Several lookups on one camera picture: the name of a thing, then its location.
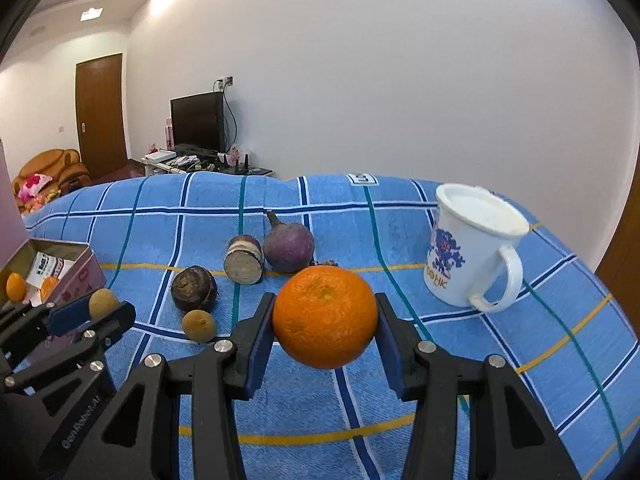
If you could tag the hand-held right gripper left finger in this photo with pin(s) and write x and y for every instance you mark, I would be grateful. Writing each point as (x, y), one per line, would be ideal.
(260, 342)

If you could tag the brown longan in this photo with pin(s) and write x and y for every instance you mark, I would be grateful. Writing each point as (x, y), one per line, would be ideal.
(198, 326)
(103, 304)

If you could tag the black router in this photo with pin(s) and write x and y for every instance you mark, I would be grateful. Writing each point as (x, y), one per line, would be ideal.
(241, 166)

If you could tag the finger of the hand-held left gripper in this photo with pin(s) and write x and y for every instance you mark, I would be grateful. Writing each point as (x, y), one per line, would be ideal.
(70, 317)
(116, 317)

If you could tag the glass television stand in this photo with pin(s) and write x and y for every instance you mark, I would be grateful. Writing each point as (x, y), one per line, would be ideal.
(200, 166)

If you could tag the brown wooden door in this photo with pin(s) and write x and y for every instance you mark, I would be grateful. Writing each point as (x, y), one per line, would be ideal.
(100, 120)

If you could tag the whole purple turnip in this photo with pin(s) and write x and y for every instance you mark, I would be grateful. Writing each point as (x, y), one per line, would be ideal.
(289, 250)

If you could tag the white printed packet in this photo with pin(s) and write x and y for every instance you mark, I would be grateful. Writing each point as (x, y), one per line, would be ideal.
(47, 265)

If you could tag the square ceiling light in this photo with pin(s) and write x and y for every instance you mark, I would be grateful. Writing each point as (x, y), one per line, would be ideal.
(92, 13)

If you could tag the white printed mug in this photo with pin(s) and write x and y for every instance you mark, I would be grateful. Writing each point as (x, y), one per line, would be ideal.
(460, 270)

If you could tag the pink tin box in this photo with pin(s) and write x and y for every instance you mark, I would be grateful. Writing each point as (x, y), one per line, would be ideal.
(85, 275)

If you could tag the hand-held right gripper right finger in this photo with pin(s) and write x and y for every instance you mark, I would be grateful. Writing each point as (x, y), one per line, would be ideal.
(392, 345)

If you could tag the large orange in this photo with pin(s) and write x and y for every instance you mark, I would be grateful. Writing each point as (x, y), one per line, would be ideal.
(325, 317)

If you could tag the cut purple turnip piece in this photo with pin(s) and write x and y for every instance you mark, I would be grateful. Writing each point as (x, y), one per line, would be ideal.
(242, 265)

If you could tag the black television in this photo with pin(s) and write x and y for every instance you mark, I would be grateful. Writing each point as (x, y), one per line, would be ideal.
(196, 121)

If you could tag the white flat box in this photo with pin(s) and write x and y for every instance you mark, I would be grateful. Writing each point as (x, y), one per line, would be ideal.
(160, 156)

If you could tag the pink floral cushion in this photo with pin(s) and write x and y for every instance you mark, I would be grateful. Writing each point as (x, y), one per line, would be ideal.
(34, 185)

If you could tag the wall socket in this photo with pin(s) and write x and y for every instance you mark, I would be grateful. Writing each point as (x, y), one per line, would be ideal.
(224, 81)

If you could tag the dark brown round fruit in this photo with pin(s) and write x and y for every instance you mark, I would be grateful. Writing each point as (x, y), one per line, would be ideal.
(194, 290)

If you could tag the wooden wardrobe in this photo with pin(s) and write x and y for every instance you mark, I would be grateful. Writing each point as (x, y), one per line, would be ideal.
(622, 260)

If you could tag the small orange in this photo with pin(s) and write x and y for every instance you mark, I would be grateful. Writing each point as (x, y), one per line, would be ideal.
(16, 286)
(50, 286)

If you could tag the small brown stem piece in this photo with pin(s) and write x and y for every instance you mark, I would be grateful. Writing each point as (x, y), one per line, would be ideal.
(327, 263)

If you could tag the orange sofa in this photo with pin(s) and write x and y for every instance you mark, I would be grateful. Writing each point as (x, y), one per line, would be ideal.
(50, 162)

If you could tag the blue checked bed sheet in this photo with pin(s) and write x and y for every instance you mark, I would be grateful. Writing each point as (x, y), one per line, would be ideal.
(350, 410)

